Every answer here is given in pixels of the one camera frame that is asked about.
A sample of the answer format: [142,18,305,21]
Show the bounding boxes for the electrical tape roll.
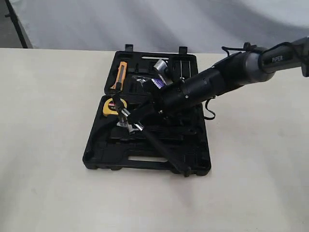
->
[132,75,166,89]

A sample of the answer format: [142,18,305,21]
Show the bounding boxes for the black adjustable wrench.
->
[116,122,197,135]

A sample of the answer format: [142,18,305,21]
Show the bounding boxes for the black plastic tool case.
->
[83,44,211,176]

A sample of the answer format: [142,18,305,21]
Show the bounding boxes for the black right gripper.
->
[125,70,226,124]

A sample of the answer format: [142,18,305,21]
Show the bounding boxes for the orange utility knife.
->
[111,61,127,91]

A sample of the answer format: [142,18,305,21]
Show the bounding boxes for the white backdrop cloth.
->
[11,0,309,53]

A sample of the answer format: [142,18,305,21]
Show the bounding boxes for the steel claw hammer black grip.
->
[111,94,192,178]

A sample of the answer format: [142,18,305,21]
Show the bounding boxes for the yellow tape measure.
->
[102,98,118,117]

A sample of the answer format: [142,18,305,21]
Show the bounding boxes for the black backdrop stand pole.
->
[4,0,28,49]

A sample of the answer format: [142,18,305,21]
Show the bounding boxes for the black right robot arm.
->
[127,37,309,124]

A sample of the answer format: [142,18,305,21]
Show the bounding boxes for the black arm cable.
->
[204,42,309,120]

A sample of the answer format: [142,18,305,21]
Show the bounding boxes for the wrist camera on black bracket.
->
[143,59,184,95]

